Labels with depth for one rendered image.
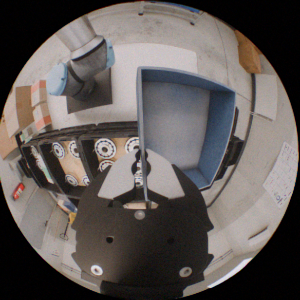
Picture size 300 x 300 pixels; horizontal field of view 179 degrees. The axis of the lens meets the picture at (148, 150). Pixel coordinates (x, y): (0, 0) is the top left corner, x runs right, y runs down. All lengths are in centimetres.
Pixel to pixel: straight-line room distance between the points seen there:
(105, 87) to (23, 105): 68
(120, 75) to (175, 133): 45
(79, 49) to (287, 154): 291
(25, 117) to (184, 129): 94
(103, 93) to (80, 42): 30
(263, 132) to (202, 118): 266
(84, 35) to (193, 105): 31
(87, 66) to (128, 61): 29
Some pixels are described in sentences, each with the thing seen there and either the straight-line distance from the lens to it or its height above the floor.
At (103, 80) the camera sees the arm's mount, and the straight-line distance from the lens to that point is 53.
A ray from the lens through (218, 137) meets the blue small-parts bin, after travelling 20.
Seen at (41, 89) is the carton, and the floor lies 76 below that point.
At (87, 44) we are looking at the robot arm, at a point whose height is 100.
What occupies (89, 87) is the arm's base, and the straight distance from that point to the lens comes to 50.
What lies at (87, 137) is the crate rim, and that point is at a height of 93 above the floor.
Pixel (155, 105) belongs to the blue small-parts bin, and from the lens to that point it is 17.
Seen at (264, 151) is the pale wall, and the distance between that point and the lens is 283.
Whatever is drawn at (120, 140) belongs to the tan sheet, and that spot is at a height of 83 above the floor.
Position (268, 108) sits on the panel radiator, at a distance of 273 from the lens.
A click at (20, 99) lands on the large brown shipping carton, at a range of 93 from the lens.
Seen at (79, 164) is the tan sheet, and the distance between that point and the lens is 60.
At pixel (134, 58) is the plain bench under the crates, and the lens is 59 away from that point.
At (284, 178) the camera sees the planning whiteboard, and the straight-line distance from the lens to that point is 283.
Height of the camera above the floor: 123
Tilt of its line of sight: 60 degrees down
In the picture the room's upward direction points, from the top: 165 degrees clockwise
